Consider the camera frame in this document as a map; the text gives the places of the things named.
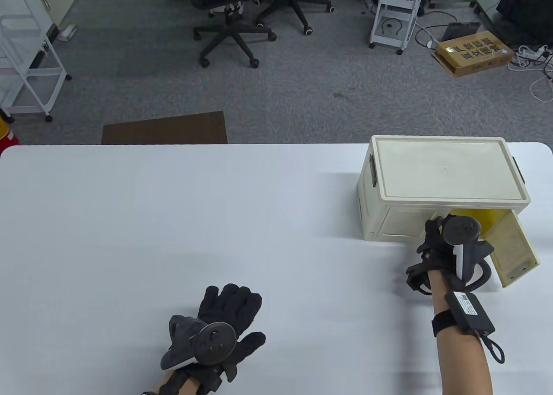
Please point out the person's right hand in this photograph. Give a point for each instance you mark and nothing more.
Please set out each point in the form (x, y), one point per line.
(434, 252)

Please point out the person's left hand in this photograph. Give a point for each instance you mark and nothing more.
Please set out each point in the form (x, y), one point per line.
(231, 306)

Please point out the cream cabinet door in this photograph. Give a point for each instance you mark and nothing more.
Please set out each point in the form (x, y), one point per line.
(402, 224)
(512, 248)

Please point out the person's left forearm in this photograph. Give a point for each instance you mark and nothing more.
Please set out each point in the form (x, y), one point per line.
(166, 386)

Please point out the person's right forearm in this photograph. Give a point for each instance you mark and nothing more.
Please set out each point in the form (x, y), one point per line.
(462, 364)

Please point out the cream plastic cabinet body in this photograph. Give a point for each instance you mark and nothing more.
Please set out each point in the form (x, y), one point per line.
(445, 166)

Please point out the grey right hand controller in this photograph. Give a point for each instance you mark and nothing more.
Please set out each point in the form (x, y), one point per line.
(464, 233)

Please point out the grey hand controller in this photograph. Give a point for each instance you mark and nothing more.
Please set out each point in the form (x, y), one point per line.
(464, 233)
(211, 343)

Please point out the grey left hand controller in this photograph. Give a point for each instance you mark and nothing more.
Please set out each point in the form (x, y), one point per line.
(211, 343)

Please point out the black labelled sensor box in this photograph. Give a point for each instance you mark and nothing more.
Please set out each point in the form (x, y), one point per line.
(471, 313)

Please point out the dark brown floor mat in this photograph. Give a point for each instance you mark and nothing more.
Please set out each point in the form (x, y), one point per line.
(164, 129)

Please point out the brown cardboard box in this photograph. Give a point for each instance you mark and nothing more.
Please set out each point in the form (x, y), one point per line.
(475, 53)

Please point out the white rolling cart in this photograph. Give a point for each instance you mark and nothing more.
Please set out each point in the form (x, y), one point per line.
(380, 37)
(23, 97)

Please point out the black flat laptop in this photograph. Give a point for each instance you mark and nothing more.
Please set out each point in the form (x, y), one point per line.
(460, 31)

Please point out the white power strip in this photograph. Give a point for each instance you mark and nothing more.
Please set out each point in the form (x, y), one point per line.
(533, 52)

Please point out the black metal floor bar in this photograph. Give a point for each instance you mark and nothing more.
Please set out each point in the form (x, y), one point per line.
(486, 17)

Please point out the black cloth cover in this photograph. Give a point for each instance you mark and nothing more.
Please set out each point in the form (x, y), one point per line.
(527, 6)

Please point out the red fire extinguisher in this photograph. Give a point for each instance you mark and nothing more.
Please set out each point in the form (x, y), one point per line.
(4, 135)

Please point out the white floor device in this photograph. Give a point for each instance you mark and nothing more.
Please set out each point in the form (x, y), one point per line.
(67, 33)

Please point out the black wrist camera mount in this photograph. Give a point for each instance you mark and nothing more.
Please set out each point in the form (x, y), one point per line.
(418, 278)

